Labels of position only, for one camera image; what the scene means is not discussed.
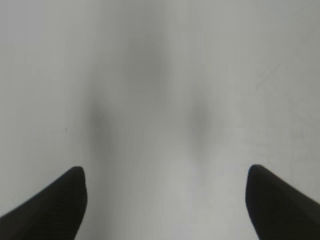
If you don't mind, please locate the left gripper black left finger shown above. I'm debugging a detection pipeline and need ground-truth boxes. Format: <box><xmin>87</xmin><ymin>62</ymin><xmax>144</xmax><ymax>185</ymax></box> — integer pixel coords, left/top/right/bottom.
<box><xmin>0</xmin><ymin>166</ymin><xmax>88</xmax><ymax>240</ymax></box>

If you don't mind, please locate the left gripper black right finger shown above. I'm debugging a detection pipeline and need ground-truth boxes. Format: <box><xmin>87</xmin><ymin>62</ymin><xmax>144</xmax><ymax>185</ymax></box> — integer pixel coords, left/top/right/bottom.
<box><xmin>245</xmin><ymin>164</ymin><xmax>320</xmax><ymax>240</ymax></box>

